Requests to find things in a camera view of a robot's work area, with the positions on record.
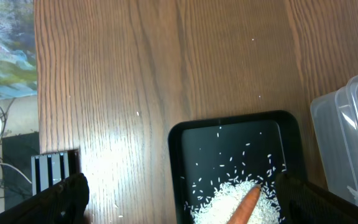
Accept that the orange carrot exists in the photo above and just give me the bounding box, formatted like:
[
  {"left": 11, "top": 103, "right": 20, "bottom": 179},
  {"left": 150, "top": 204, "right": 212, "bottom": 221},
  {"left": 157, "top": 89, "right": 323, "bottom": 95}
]
[{"left": 227, "top": 185, "right": 261, "bottom": 224}]

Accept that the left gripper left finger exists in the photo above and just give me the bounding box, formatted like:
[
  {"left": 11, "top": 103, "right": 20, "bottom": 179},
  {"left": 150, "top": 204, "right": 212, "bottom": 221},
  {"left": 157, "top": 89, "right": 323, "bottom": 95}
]
[{"left": 0, "top": 173, "right": 89, "bottom": 224}]

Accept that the pile of white rice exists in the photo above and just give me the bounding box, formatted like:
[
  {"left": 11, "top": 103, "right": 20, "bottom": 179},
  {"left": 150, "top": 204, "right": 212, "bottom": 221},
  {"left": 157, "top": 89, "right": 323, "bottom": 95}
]
[{"left": 184, "top": 179, "right": 285, "bottom": 224}]

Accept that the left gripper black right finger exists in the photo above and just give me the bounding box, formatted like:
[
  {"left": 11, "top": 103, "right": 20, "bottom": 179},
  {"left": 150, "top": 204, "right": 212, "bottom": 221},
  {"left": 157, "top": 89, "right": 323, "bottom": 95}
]
[{"left": 275, "top": 172, "right": 358, "bottom": 224}]

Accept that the black rectangular tray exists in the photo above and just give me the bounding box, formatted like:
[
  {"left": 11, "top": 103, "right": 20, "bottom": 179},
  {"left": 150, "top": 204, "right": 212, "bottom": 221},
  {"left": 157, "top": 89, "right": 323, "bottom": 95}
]
[{"left": 168, "top": 111, "right": 307, "bottom": 223}]

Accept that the clear plastic bin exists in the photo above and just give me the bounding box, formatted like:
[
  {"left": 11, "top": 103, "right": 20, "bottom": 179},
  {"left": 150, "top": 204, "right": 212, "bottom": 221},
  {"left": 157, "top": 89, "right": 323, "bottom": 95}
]
[{"left": 310, "top": 75, "right": 358, "bottom": 204}]

